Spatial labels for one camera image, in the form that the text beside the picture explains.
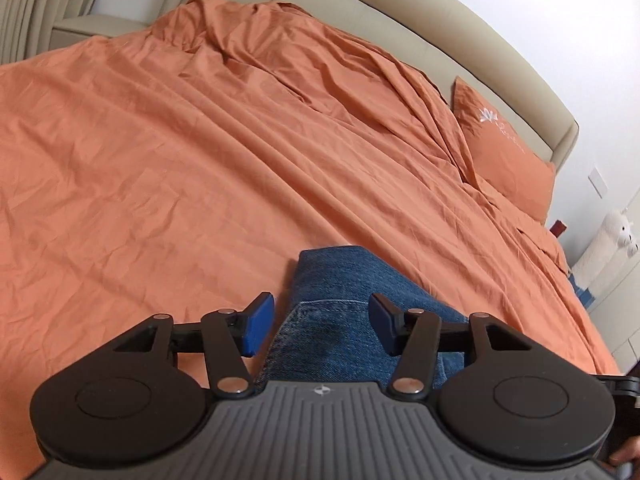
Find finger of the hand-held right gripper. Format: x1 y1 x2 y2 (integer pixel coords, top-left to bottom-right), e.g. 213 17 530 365
593 373 640 402

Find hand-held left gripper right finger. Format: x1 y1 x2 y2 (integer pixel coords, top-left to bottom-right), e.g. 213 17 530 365
368 293 534 397

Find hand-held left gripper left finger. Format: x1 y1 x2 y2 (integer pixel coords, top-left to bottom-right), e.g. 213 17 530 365
107 292 276 397

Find blue denim pants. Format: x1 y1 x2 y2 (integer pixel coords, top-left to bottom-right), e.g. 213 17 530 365
252 245 472 397

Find person's right hand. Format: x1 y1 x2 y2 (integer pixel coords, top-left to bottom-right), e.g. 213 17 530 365
610 436 640 466

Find white wardrobe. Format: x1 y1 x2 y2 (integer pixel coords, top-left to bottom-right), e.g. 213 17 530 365
589 270 640 363

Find white alpaca plush toy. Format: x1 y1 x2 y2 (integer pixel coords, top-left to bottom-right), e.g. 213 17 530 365
570 208 640 293

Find orange duvet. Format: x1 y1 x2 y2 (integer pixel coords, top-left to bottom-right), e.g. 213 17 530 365
0 0 623 476

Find orange pillow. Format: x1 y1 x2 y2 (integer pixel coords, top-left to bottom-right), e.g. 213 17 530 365
451 75 557 225

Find beige upholstered bed headboard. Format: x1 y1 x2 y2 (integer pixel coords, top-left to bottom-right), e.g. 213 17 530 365
147 0 580 183

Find beige nightstand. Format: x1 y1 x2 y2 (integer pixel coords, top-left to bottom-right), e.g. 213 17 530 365
49 13 154 52

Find beige curtain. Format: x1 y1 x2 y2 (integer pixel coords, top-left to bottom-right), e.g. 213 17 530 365
0 0 120 67

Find white wall socket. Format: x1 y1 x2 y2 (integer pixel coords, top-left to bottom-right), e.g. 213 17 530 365
588 167 610 197

